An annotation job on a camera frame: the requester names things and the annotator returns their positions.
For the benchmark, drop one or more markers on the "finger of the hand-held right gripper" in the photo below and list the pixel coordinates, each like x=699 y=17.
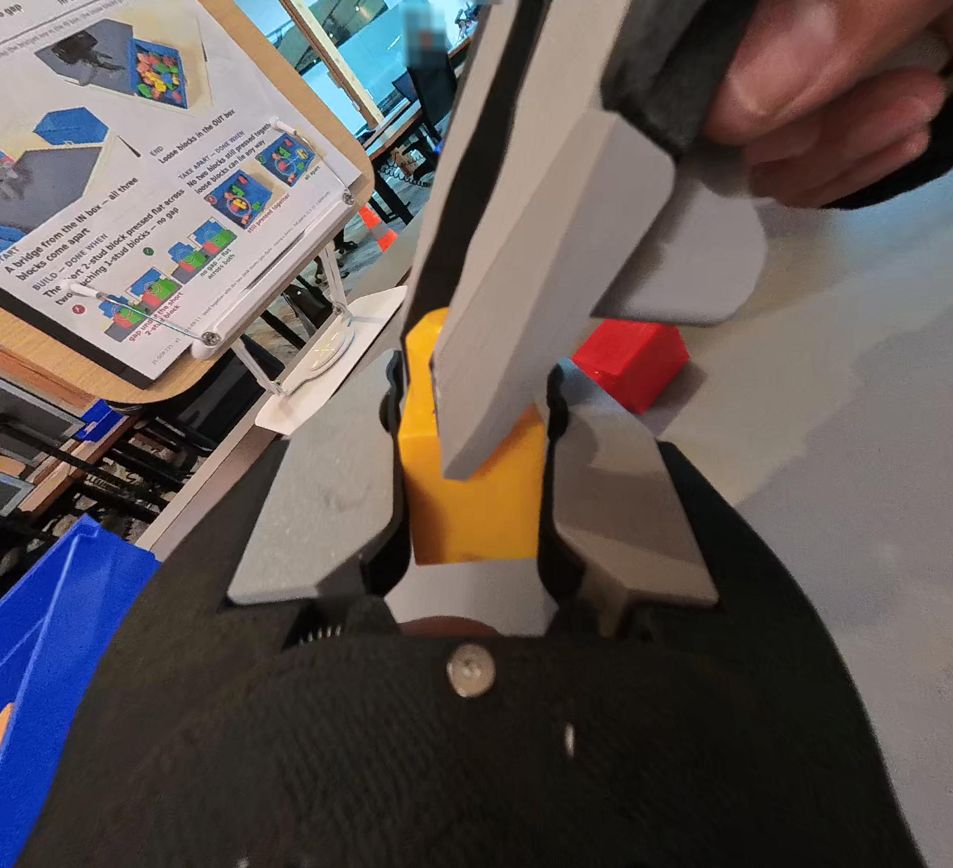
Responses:
x=476 y=109
x=536 y=250

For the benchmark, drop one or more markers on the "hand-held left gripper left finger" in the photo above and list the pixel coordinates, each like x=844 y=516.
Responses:
x=320 y=511

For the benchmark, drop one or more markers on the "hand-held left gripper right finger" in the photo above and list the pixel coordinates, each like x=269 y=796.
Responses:
x=625 y=511

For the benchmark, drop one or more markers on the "orange single-stud block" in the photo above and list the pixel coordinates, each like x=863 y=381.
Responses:
x=484 y=518

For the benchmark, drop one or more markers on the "red single-stud block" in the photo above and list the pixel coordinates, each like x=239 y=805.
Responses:
x=633 y=362

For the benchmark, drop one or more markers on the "blue plastic bin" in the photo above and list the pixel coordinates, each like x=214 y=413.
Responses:
x=59 y=659

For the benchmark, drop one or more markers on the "person's right hand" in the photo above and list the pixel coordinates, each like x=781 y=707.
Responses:
x=834 y=64

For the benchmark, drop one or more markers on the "orange traffic cone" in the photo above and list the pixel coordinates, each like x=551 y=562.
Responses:
x=380 y=231

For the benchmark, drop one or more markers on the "instruction sheet on stand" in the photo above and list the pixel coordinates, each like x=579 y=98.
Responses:
x=283 y=86

